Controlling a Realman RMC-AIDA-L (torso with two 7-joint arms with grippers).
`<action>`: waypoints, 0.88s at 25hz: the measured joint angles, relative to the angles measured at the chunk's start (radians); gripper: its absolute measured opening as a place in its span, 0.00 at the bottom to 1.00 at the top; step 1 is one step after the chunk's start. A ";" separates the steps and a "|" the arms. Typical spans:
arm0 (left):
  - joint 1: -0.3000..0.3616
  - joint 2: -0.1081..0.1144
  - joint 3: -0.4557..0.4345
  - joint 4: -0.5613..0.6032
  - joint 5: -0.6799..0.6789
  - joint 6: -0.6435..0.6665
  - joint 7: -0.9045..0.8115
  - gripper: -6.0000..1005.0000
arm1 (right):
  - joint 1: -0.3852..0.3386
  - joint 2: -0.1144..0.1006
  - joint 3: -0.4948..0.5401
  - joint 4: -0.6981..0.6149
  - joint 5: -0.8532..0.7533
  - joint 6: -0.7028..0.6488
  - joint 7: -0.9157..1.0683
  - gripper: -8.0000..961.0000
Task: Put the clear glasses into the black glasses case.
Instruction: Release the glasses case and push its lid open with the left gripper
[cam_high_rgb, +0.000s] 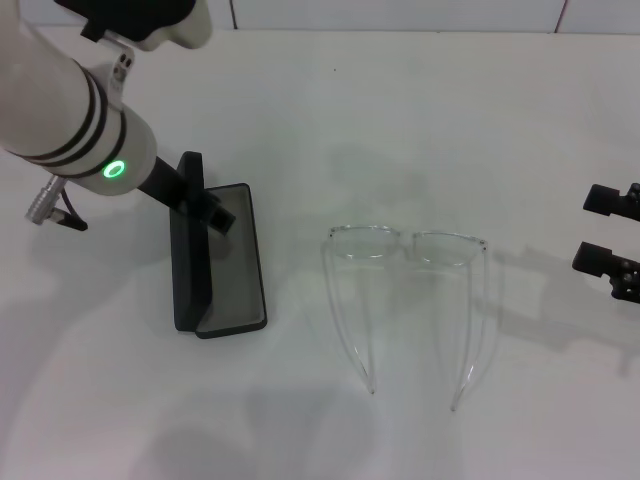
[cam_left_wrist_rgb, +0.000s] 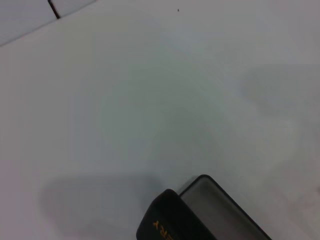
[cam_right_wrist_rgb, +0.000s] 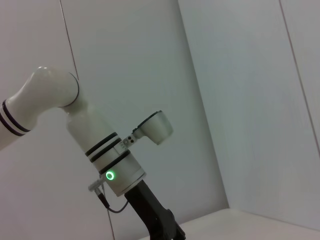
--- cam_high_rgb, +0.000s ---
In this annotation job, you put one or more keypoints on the black glasses case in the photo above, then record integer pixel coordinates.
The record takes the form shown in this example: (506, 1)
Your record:
(235, 260)

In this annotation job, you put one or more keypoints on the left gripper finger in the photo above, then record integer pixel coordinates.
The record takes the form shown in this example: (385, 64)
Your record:
(220, 217)

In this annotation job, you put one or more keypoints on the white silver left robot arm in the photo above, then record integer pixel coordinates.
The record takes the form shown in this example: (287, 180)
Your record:
(60, 110)

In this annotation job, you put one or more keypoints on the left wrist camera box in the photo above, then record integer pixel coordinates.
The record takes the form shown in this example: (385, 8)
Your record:
(150, 20)

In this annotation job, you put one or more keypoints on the clear transparent glasses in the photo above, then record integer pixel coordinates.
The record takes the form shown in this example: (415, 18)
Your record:
(367, 246)

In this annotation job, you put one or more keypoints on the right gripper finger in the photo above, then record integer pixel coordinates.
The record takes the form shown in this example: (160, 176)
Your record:
(597, 260)
(602, 200)

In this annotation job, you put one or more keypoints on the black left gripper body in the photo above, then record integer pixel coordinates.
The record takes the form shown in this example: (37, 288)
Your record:
(165, 185)

